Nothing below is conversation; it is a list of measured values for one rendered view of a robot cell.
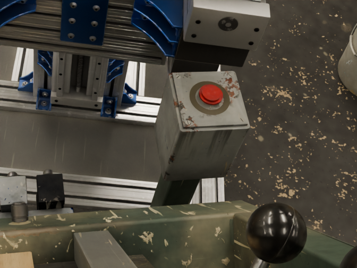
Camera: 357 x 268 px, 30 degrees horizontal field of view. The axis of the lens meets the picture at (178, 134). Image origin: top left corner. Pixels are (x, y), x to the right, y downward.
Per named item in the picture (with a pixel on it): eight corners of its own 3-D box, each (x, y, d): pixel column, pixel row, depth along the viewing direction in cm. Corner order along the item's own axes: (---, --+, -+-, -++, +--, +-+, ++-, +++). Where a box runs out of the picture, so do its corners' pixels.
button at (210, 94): (218, 90, 112) (220, 82, 110) (222, 109, 110) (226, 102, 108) (195, 90, 111) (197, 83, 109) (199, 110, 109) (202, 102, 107)
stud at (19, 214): (28, 220, 101) (27, 201, 101) (28, 223, 99) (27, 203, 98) (11, 222, 100) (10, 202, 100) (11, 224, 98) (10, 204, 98)
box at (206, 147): (212, 126, 129) (236, 68, 114) (225, 179, 123) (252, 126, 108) (152, 128, 126) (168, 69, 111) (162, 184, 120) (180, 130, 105)
